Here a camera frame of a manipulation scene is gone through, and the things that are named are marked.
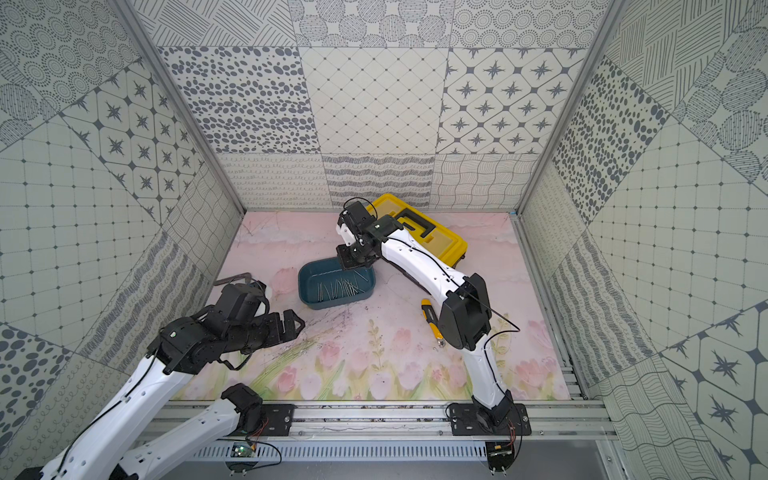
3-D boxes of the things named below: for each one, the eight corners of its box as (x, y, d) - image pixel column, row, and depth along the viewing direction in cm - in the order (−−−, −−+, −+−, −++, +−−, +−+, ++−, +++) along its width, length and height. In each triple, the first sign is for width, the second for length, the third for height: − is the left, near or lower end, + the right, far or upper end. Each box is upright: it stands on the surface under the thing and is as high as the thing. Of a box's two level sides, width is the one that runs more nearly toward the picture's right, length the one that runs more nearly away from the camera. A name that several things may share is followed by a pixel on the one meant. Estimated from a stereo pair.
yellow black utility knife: (439, 348, 88) (440, 346, 86) (418, 303, 97) (418, 300, 96) (450, 344, 89) (451, 341, 87) (428, 300, 98) (428, 296, 97)
